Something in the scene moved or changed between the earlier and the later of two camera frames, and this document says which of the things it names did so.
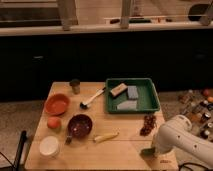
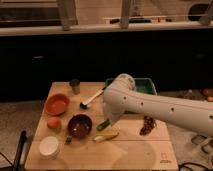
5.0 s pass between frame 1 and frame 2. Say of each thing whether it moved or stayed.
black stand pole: stayed
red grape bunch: stayed
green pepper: moved
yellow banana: stayed
